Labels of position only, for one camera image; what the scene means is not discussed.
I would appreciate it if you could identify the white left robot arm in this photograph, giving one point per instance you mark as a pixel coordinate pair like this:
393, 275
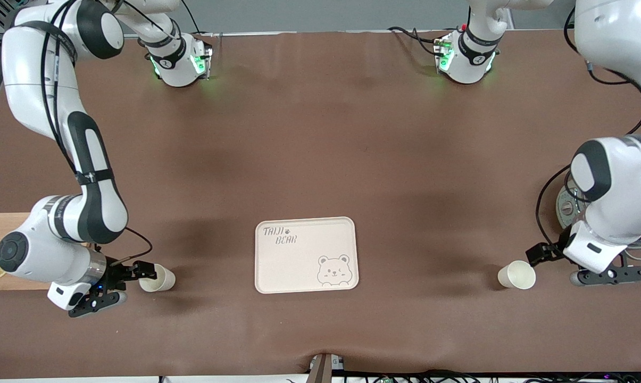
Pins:
618, 175

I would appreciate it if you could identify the aluminium frame bracket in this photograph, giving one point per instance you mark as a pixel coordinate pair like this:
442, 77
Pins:
337, 363

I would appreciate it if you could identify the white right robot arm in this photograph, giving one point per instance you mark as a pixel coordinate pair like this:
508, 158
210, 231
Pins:
94, 159

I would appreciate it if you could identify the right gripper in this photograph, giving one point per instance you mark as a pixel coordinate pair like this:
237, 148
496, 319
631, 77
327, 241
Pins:
117, 275

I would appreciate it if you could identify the white plastic cup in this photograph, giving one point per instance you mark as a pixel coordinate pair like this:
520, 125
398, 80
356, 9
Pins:
518, 275
163, 281

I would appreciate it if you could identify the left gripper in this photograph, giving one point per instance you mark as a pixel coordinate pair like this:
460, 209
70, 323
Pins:
550, 252

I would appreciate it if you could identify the white bear print tray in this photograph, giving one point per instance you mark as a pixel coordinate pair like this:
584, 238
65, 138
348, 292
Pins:
299, 266

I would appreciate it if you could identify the wooden cutting board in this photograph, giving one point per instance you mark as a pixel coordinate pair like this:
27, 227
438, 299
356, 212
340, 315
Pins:
1, 223

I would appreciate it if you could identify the brown table mat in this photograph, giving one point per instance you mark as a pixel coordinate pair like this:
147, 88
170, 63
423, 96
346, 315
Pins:
320, 149

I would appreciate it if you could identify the grey metal profile post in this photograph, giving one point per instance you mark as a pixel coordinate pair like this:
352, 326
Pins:
321, 369

